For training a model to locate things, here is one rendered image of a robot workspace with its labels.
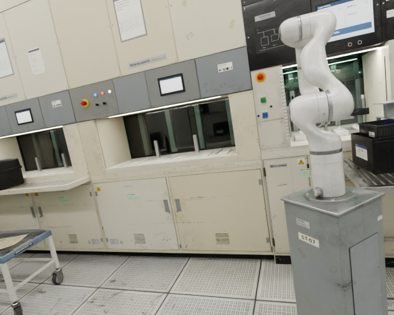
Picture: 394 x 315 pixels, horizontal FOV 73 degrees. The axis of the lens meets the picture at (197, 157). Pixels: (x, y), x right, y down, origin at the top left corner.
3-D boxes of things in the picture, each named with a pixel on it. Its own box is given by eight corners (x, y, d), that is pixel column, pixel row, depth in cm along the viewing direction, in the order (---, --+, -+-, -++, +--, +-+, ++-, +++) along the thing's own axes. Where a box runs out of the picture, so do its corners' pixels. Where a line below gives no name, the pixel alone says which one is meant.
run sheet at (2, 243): (-32, 255, 191) (-33, 253, 191) (-9, 240, 214) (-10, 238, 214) (11, 247, 191) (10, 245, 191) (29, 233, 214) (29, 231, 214)
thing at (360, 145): (351, 162, 152) (349, 133, 150) (406, 156, 147) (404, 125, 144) (374, 174, 126) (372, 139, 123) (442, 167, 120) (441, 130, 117)
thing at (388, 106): (359, 161, 150) (356, 105, 145) (400, 156, 146) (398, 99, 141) (381, 171, 126) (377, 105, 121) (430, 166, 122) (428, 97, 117)
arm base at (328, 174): (334, 207, 98) (330, 158, 95) (295, 197, 115) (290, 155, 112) (366, 193, 106) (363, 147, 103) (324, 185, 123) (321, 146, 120)
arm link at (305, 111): (346, 152, 100) (341, 88, 96) (293, 158, 105) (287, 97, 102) (338, 147, 111) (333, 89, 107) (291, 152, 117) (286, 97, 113)
